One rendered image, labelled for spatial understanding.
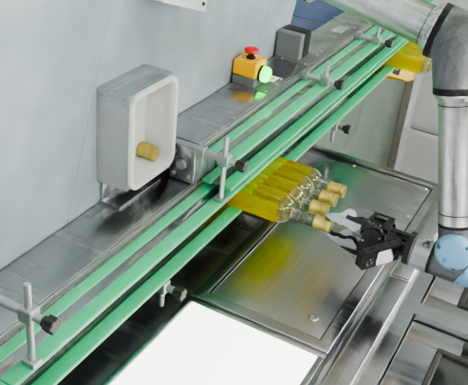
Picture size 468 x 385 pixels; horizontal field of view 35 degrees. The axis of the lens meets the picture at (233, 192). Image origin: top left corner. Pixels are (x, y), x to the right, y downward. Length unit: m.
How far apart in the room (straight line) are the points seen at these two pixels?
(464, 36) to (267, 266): 0.72
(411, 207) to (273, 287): 0.64
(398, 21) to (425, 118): 6.47
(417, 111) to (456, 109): 6.58
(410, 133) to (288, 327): 6.60
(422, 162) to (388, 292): 6.46
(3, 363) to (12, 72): 0.49
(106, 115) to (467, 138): 0.72
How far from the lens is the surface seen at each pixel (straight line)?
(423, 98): 7.97
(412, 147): 8.20
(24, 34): 1.33
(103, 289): 1.44
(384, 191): 2.28
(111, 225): 1.58
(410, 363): 1.70
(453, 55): 1.45
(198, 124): 1.80
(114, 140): 1.55
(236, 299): 1.69
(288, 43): 2.26
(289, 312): 1.68
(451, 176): 1.49
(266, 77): 2.02
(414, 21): 1.58
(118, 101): 1.50
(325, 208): 1.79
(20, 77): 1.34
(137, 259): 1.51
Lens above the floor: 1.61
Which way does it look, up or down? 22 degrees down
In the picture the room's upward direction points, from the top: 110 degrees clockwise
